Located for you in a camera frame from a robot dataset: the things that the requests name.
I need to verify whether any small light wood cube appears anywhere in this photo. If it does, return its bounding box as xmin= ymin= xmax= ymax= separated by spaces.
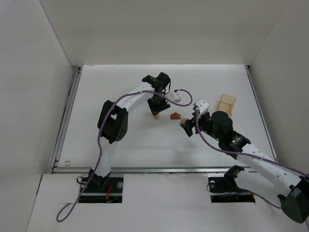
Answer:
xmin=181 ymin=118 xmax=187 ymax=124

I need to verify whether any dark orange triangular block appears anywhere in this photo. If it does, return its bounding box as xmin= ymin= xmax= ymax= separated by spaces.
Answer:
xmin=170 ymin=112 xmax=182 ymax=120

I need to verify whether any wooden box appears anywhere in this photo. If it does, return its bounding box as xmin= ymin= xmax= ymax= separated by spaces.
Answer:
xmin=217 ymin=94 xmax=236 ymax=118

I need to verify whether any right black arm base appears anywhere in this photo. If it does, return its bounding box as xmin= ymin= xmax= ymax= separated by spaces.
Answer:
xmin=207 ymin=165 xmax=255 ymax=203

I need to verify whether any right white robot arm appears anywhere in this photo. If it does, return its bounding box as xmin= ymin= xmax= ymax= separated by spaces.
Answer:
xmin=186 ymin=110 xmax=309 ymax=223

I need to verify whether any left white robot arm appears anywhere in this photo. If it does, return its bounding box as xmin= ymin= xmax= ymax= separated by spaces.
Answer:
xmin=87 ymin=72 xmax=193 ymax=189

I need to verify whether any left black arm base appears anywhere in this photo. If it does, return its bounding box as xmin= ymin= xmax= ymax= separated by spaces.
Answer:
xmin=78 ymin=174 xmax=124 ymax=203

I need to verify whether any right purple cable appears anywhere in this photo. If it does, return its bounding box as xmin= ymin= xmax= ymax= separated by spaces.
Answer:
xmin=194 ymin=108 xmax=309 ymax=208

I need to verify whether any purple cable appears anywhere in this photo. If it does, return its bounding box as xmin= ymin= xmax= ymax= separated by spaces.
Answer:
xmin=194 ymin=108 xmax=309 ymax=208
xmin=56 ymin=88 xmax=193 ymax=223

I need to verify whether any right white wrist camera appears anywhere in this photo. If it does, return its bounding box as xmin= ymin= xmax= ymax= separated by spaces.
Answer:
xmin=193 ymin=98 xmax=210 ymax=115

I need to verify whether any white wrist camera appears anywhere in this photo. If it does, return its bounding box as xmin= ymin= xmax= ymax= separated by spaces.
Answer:
xmin=193 ymin=98 xmax=210 ymax=115
xmin=171 ymin=90 xmax=181 ymax=103

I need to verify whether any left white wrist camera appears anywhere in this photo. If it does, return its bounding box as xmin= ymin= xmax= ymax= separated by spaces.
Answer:
xmin=171 ymin=90 xmax=181 ymax=103

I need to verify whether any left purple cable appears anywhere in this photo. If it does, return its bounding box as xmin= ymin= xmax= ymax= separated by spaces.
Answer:
xmin=56 ymin=88 xmax=193 ymax=223

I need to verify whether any aluminium table edge rail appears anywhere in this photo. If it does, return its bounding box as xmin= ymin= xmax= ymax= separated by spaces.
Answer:
xmin=244 ymin=65 xmax=278 ymax=162

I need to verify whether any front aluminium rail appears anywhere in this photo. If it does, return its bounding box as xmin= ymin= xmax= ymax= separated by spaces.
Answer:
xmin=52 ymin=165 xmax=282 ymax=174

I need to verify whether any left aluminium side rail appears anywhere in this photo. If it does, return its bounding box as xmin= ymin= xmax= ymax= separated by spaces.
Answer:
xmin=46 ymin=65 xmax=83 ymax=174

